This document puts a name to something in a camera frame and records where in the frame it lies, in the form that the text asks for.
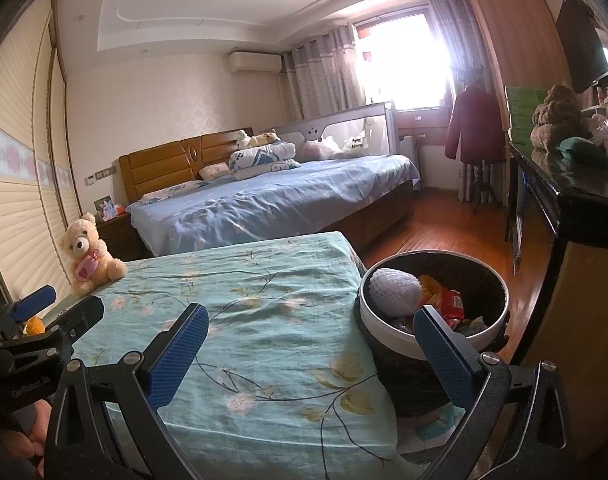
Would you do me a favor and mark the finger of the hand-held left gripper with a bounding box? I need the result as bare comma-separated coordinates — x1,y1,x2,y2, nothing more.
0,285,58,335
4,296,106,362

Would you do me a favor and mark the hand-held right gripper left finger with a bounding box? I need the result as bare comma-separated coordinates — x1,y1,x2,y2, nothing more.
44,302,211,480

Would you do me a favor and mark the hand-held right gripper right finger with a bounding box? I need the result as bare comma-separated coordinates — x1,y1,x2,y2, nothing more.
413,305,577,480

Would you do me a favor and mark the round black white bin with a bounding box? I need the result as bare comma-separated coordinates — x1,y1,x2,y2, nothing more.
354,250,512,418

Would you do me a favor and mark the orange red plastic wrapper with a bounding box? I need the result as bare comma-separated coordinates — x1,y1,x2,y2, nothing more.
435,287,468,332

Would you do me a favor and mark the white foam fruit net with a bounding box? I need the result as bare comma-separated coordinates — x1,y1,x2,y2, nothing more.
368,267,423,318

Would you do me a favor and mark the person's left hand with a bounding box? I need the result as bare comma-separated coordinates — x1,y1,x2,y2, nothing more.
19,400,53,462

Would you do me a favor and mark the cream teddy bear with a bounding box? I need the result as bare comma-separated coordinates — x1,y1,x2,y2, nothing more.
60,212,129,297

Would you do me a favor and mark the wooden nightstand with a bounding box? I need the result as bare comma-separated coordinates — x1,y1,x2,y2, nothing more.
96,211,150,262

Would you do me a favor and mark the sliding wardrobe door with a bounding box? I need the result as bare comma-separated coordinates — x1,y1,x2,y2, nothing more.
0,0,85,311

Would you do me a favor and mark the floral pillow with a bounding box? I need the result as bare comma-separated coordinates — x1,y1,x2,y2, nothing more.
136,180,212,204

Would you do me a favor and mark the wooden headboard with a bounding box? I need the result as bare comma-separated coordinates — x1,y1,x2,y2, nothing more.
119,127,255,206

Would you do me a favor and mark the black top cabinet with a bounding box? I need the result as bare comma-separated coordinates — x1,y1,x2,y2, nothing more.
506,140,608,461

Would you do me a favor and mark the coat stand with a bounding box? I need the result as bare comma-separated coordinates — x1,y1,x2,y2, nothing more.
471,160,499,213

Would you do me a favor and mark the small white pillow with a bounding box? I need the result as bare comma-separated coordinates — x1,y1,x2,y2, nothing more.
199,162,232,181

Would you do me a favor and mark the bed with blue sheet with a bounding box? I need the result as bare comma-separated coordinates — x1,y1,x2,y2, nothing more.
125,152,422,258

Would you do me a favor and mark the white radiator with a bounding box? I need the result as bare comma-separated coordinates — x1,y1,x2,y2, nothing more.
400,135,425,188

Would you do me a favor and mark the folded blue white quilt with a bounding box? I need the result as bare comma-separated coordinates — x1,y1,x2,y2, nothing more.
229,141,302,181

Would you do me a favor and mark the dark red coat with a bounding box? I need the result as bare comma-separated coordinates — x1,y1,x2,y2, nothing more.
445,82,504,163

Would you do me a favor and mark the pink plush toy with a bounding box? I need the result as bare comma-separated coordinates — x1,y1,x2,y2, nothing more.
302,139,345,161

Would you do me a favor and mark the teal cloth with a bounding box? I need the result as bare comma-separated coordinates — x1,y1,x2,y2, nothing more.
556,136,608,171

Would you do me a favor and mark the stack of green boxes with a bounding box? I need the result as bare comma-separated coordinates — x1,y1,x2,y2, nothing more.
504,85,549,146

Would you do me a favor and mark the brown plush toy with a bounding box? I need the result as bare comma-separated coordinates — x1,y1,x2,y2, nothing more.
530,85,584,153

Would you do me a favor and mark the window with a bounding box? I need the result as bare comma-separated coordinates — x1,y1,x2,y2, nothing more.
356,10,459,111

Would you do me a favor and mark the white air conditioner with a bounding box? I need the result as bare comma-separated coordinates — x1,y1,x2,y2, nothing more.
228,51,283,73

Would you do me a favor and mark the grey dotted curtain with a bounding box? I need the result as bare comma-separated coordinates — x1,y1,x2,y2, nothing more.
282,25,367,121
429,0,507,201

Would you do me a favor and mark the tall wooden cabinet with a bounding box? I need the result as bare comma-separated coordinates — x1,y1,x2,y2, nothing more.
456,0,572,201

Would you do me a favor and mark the black television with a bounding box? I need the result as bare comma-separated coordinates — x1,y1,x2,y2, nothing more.
555,0,608,93

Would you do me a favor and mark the photo frame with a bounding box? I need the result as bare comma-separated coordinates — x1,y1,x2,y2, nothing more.
94,195,119,223

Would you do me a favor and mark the wall switch panel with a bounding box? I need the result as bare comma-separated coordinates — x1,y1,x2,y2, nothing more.
84,166,119,186

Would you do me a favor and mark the grey bed guard rail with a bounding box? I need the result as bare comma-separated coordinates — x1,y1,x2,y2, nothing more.
273,101,401,161

